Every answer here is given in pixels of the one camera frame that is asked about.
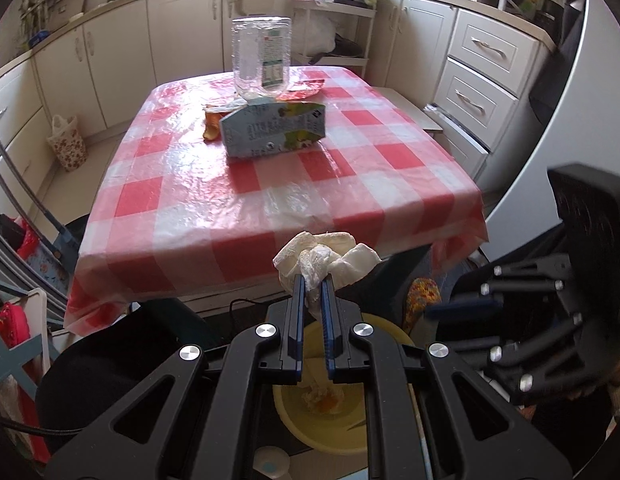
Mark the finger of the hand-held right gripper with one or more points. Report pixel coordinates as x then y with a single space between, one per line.
465 308
535 346

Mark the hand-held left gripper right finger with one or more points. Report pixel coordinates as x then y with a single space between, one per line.
328 310

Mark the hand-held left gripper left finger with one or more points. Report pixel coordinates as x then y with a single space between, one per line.
298 310

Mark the white paper tissue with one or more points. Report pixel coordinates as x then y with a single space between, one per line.
320 252

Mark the yellow plastic basin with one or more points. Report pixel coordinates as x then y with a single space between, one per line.
320 427

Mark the colourful floral cloth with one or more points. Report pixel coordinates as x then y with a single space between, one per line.
420 301

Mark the pale food scraps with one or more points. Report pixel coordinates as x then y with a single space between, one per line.
321 401

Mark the white refrigerator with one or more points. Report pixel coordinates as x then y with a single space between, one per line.
535 160

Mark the red checked plastic tablecloth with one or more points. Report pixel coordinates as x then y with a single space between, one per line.
190 200

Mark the white round lid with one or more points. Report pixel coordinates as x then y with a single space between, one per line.
271 465

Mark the grey-blue drink carton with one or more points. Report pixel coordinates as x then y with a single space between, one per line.
270 132

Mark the black rounded object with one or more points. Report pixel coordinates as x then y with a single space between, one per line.
115 355

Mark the orange elongated fruit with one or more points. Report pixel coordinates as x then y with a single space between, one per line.
211 127

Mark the white low stool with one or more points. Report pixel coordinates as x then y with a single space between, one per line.
405 105

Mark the cream drawer cabinet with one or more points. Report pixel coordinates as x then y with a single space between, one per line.
482 80

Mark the yellow plastic packet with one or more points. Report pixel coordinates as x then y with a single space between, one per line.
305 91

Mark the blue dustpan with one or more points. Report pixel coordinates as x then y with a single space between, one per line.
70 240

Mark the blue floral bag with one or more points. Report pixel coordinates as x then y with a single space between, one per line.
50 270

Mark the clear plastic bottle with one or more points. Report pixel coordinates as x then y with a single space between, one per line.
250 55

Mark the black frying pan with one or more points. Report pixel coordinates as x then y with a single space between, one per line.
348 46

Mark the cream two-door cabinet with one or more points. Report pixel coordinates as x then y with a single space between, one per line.
415 45

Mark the white plastic bag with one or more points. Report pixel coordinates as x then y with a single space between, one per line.
317 35

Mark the cream cabinet with doors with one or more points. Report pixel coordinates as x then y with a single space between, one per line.
180 60

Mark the red plastic bag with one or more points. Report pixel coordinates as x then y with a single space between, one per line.
29 240

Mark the floral tote bag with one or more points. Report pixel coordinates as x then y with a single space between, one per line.
70 147

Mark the white shelf rack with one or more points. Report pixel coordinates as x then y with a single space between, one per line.
369 30

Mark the red cloth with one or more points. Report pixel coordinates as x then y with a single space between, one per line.
10 327

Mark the cream cabinet with long drawers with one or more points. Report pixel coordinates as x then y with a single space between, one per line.
15 120

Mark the hanging kitchen utensils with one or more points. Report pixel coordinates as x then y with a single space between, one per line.
37 7

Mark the light blue frame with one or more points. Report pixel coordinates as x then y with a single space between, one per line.
20 360

